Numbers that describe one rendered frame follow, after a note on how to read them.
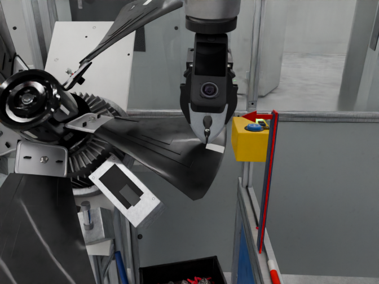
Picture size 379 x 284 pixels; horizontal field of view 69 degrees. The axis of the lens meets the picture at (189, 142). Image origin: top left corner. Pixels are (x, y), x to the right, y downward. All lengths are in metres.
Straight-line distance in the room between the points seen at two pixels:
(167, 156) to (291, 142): 0.97
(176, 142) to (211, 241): 1.17
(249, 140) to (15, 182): 0.56
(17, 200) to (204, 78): 0.37
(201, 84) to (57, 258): 0.38
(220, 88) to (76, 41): 0.69
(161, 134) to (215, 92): 0.19
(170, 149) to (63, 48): 0.60
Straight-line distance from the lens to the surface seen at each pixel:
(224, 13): 0.38
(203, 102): 0.34
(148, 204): 0.59
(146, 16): 0.63
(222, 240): 1.62
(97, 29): 0.99
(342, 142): 1.46
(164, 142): 0.49
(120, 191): 0.60
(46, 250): 0.55
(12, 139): 0.65
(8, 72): 0.70
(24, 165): 0.57
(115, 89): 0.85
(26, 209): 0.55
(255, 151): 0.81
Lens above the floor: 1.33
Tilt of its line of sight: 21 degrees down
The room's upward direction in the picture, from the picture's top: straight up
